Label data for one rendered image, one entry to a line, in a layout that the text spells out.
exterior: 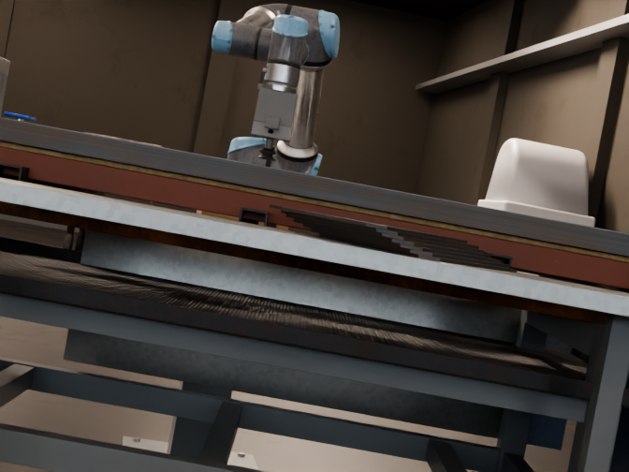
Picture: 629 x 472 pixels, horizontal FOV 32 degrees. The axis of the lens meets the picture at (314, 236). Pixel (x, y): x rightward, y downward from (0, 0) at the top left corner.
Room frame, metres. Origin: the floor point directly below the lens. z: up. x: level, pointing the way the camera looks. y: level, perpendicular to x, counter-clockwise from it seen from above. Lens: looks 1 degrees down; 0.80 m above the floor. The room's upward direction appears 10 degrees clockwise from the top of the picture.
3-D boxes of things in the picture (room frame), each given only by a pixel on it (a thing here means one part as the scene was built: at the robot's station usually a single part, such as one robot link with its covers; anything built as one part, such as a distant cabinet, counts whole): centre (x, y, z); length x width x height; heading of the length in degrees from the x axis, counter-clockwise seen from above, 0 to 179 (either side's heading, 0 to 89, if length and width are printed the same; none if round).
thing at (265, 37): (2.51, 0.15, 1.14); 0.11 x 0.11 x 0.08; 87
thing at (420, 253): (1.81, -0.14, 0.77); 0.45 x 0.20 x 0.04; 91
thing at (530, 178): (8.13, -1.58, 0.79); 0.81 x 0.72 x 1.58; 9
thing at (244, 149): (3.12, 0.22, 0.90); 0.13 x 0.12 x 0.14; 87
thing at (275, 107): (2.40, 0.14, 0.99); 0.10 x 0.09 x 0.16; 1
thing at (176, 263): (2.80, -0.07, 0.48); 1.30 x 0.04 x 0.35; 91
